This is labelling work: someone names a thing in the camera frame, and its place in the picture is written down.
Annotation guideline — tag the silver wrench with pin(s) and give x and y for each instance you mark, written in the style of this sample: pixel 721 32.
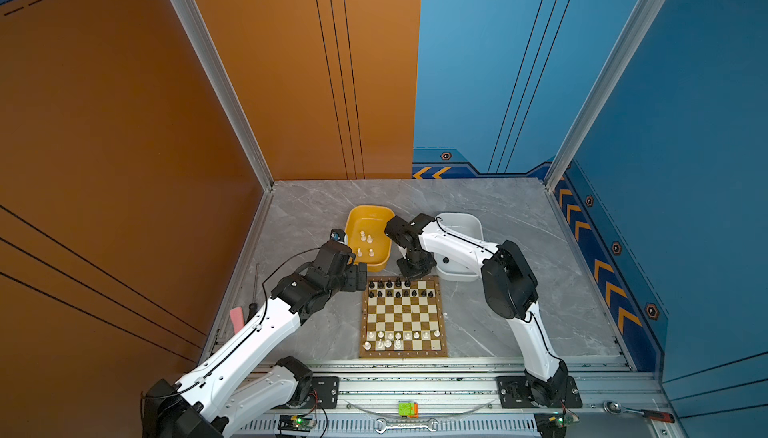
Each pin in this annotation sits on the silver wrench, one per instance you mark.
pixel 382 425

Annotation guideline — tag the green orange small block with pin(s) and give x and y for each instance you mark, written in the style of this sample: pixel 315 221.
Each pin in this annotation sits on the green orange small block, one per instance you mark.
pixel 408 409

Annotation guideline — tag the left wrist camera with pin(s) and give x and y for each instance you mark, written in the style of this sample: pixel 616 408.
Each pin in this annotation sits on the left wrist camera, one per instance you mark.
pixel 338 235

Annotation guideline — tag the red handled ratchet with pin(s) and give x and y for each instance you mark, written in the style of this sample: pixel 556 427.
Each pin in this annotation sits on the red handled ratchet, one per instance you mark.
pixel 616 408

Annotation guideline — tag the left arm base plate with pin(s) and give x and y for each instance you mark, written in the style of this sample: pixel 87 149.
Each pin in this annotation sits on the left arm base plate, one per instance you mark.
pixel 320 391

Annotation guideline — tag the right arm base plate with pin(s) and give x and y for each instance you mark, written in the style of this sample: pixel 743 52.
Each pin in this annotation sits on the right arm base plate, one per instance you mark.
pixel 521 392

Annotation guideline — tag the yellow plastic tray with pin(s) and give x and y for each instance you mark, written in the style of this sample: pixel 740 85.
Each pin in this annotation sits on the yellow plastic tray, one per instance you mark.
pixel 365 234

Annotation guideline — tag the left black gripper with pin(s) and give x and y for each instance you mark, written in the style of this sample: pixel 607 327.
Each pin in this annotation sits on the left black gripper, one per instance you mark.
pixel 353 283

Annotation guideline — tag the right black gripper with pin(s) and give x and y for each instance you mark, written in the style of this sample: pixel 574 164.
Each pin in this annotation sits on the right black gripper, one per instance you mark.
pixel 426 266

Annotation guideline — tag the pink eraser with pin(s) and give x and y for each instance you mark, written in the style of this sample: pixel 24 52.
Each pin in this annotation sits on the pink eraser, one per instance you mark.
pixel 237 319

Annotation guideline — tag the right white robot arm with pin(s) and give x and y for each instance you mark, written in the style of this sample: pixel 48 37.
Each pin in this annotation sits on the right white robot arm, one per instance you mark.
pixel 510 291

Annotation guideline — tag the left circuit board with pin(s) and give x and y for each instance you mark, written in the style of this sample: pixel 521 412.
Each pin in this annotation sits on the left circuit board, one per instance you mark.
pixel 295 425

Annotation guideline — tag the circuit board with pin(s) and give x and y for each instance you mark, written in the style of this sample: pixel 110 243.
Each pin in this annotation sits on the circuit board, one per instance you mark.
pixel 555 425
pixel 295 425

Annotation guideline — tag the wooden chess board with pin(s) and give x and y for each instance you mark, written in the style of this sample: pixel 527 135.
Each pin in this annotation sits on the wooden chess board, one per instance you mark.
pixel 402 319

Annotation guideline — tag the right circuit board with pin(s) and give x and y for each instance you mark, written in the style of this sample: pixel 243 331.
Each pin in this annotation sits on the right circuit board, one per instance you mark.
pixel 555 425

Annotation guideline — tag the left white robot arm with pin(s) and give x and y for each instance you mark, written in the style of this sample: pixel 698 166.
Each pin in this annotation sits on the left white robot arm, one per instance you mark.
pixel 215 399

